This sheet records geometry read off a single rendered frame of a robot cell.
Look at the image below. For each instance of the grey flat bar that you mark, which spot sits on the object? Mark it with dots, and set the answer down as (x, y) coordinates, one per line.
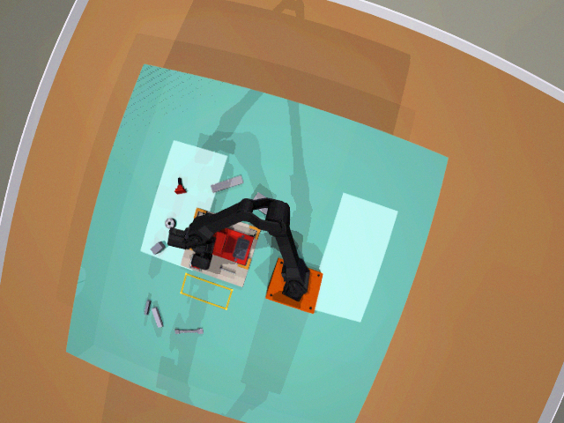
(227, 184)

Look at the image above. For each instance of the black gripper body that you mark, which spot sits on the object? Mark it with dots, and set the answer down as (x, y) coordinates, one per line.
(202, 261)

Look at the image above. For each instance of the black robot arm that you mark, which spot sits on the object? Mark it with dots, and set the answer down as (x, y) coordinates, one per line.
(277, 223)

